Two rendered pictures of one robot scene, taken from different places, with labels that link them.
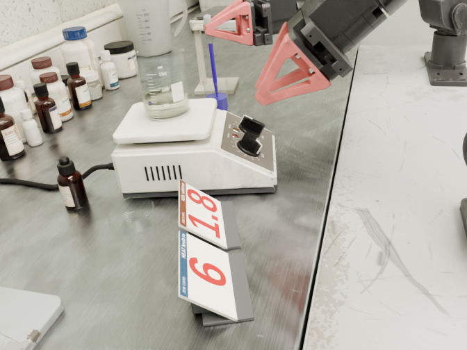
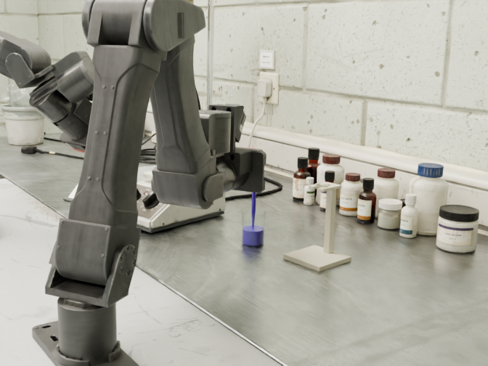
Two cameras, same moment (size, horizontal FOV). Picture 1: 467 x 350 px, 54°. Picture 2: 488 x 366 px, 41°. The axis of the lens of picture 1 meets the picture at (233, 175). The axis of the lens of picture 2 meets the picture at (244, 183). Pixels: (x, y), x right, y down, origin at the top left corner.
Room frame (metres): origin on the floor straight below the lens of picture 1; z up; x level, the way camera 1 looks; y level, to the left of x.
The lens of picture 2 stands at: (1.42, -0.88, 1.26)
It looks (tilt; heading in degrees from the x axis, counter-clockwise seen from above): 13 degrees down; 126
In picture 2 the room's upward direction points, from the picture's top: 1 degrees clockwise
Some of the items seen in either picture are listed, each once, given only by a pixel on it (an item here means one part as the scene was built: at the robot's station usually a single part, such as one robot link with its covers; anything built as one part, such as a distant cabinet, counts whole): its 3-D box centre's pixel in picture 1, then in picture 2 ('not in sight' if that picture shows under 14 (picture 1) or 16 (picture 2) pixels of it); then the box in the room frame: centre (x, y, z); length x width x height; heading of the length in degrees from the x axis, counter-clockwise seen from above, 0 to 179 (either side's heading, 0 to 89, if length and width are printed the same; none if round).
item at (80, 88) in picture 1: (77, 85); (367, 200); (0.87, 0.28, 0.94); 0.04 x 0.04 x 0.09
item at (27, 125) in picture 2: not in sight; (24, 110); (-0.42, 0.40, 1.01); 0.14 x 0.14 x 0.21
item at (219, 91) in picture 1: (216, 95); (253, 227); (0.78, 0.02, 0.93); 0.04 x 0.04 x 0.06
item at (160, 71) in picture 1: (161, 85); not in sight; (0.57, 0.08, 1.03); 0.07 x 0.06 x 0.08; 83
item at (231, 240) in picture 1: (208, 212); not in sight; (0.43, 0.03, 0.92); 0.09 x 0.06 x 0.04; 3
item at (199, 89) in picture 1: (214, 56); (319, 222); (0.92, 0.02, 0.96); 0.08 x 0.08 x 0.13; 79
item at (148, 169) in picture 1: (192, 148); (173, 197); (0.56, 0.05, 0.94); 0.22 x 0.13 x 0.08; 84
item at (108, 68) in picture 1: (108, 70); (409, 215); (0.98, 0.24, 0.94); 0.03 x 0.03 x 0.08
